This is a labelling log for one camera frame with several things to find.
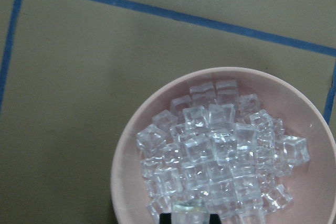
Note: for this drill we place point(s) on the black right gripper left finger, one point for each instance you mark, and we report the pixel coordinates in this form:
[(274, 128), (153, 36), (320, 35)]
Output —
[(165, 218)]

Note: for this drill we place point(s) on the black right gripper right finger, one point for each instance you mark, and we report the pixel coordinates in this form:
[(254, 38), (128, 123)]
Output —
[(214, 219)]

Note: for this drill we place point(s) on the clear ice cube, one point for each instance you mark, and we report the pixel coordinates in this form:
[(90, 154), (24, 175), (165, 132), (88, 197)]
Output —
[(190, 212)]

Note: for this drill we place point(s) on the pile of clear ice cubes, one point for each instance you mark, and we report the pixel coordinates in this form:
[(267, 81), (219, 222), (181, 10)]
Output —
[(222, 147)]

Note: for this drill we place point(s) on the pink bowl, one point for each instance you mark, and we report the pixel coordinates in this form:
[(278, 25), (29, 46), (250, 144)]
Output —
[(312, 185)]

